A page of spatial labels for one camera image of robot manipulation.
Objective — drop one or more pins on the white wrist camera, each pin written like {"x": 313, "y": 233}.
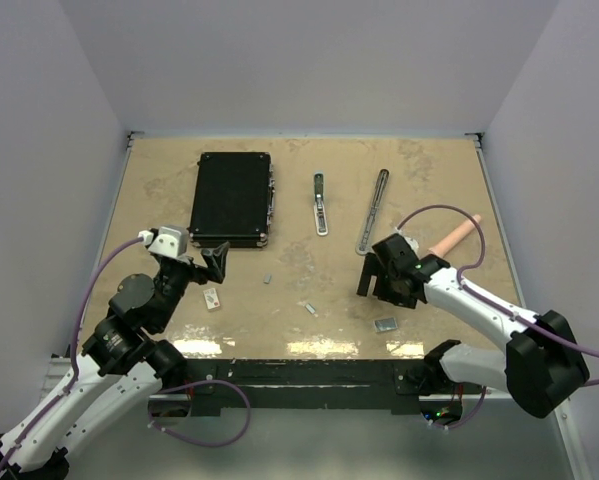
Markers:
{"x": 413, "y": 243}
{"x": 167, "y": 241}

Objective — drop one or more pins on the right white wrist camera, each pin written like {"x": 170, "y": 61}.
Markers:
{"x": 413, "y": 243}

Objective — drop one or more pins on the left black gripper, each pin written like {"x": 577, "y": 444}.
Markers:
{"x": 216, "y": 261}

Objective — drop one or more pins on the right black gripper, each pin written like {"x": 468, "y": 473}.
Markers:
{"x": 374, "y": 266}

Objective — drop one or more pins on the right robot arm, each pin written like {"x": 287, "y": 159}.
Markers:
{"x": 535, "y": 359}

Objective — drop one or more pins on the silver black stapler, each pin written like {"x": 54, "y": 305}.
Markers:
{"x": 363, "y": 243}

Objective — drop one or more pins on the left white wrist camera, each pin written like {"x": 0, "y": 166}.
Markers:
{"x": 167, "y": 241}

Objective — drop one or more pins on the small staple box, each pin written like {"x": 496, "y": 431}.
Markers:
{"x": 211, "y": 299}

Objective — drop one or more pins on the pink silicone cone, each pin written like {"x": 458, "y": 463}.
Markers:
{"x": 455, "y": 237}

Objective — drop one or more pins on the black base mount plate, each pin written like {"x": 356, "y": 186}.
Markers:
{"x": 402, "y": 387}

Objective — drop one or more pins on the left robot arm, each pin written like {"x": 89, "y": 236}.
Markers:
{"x": 119, "y": 365}

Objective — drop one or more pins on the black briefcase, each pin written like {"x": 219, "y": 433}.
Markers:
{"x": 233, "y": 200}

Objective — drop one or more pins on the staple strips pack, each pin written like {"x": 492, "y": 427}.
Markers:
{"x": 385, "y": 325}

